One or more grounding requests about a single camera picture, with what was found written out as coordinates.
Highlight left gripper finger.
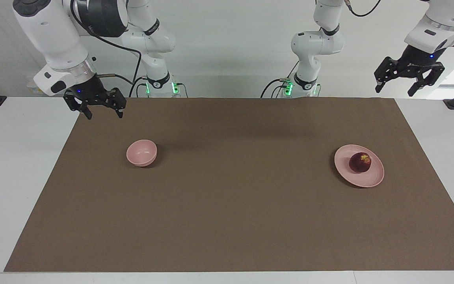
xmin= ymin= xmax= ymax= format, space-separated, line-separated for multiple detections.
xmin=374 ymin=56 xmax=400 ymax=93
xmin=407 ymin=62 xmax=445 ymax=97

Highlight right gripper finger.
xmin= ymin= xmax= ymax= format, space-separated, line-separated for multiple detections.
xmin=107 ymin=88 xmax=127 ymax=119
xmin=63 ymin=90 xmax=93 ymax=120

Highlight dark red apple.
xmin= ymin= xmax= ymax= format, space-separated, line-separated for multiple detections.
xmin=349 ymin=152 xmax=372 ymax=174

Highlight pink bowl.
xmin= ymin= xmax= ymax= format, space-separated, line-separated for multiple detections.
xmin=126 ymin=139 xmax=158 ymax=167

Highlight pink plate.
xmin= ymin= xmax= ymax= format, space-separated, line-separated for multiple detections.
xmin=334 ymin=144 xmax=385 ymax=188

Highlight brown table mat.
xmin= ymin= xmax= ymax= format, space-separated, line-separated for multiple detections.
xmin=4 ymin=97 xmax=454 ymax=273

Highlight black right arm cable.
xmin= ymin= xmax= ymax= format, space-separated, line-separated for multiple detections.
xmin=69 ymin=0 xmax=149 ymax=98

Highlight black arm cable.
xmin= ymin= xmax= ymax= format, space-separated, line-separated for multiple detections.
xmin=69 ymin=0 xmax=149 ymax=98
xmin=345 ymin=0 xmax=454 ymax=49

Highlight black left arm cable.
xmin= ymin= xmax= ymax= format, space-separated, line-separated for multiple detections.
xmin=345 ymin=0 xmax=454 ymax=49

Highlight black right base cables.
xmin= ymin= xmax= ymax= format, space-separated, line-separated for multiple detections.
xmin=128 ymin=77 xmax=189 ymax=98

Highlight black base cables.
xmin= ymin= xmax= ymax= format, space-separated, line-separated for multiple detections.
xmin=128 ymin=77 xmax=189 ymax=98
xmin=260 ymin=61 xmax=300 ymax=98

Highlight black left base cables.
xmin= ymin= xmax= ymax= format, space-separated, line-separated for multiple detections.
xmin=260 ymin=61 xmax=300 ymax=98

